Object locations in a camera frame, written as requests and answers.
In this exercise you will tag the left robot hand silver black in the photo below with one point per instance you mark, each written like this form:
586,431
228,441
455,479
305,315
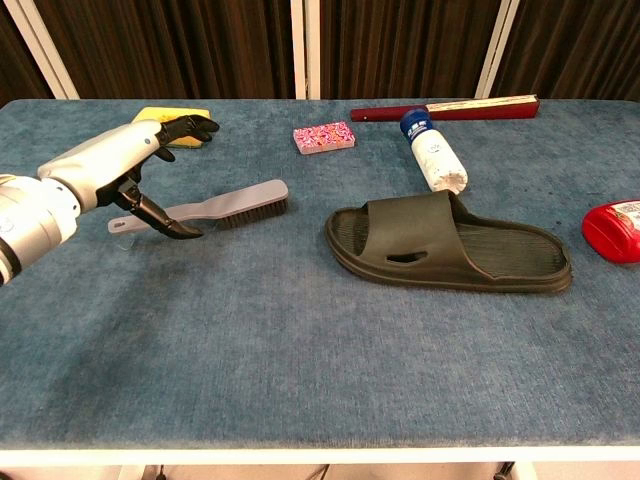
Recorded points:
100,155

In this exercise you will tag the grey scrub brush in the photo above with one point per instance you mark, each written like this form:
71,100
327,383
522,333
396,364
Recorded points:
250,195

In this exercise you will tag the dark rubber slipper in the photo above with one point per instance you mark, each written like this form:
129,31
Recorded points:
425,225

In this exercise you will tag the yellow sponge with hole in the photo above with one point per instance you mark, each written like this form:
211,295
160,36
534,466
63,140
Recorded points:
150,114

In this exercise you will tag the dark brown curtain panel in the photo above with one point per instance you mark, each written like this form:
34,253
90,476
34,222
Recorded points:
575,45
175,45
400,45
20,60

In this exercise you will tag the pink patterned small box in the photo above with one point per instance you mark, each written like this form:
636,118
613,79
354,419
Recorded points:
325,137

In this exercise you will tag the blue velvet tablecloth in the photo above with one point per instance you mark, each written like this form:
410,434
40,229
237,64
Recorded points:
250,325

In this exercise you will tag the dark red folded fan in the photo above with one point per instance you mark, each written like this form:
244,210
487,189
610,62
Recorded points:
390,114

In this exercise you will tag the white bottle blue cap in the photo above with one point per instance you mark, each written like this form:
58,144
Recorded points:
435,155

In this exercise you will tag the red bottle white cap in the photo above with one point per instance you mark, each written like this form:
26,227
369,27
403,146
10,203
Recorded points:
610,235

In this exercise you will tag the white double frame post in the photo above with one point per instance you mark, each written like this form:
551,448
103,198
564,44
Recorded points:
298,50

